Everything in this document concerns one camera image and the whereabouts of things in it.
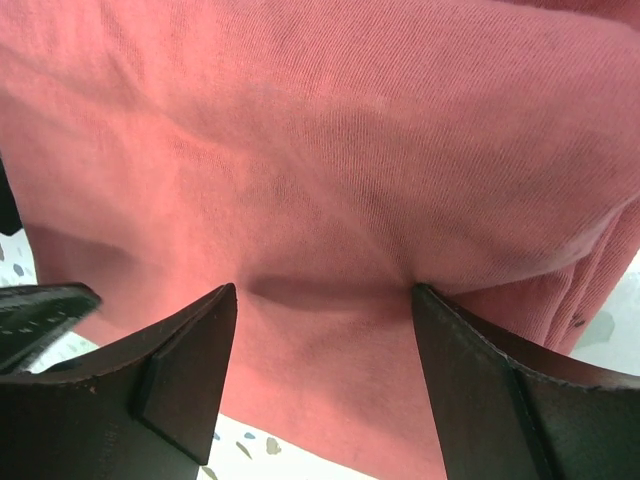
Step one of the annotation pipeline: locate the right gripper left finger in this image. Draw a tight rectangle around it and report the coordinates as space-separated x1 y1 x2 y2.
1 284 237 479

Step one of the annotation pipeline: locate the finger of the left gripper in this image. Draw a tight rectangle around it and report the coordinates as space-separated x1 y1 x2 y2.
0 163 23 236
1 283 102 375

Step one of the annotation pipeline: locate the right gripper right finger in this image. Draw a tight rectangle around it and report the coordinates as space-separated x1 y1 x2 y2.
411 284 639 480

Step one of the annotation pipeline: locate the dusty red t shirt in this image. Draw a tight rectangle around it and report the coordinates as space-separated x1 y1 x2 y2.
1 1 639 479

